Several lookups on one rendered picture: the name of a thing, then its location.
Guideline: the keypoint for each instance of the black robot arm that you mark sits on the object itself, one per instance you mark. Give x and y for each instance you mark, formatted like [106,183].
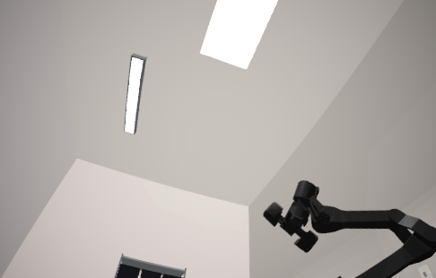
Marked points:
[325,219]

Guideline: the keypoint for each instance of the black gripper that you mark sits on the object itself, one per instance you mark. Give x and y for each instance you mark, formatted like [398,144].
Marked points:
[306,240]

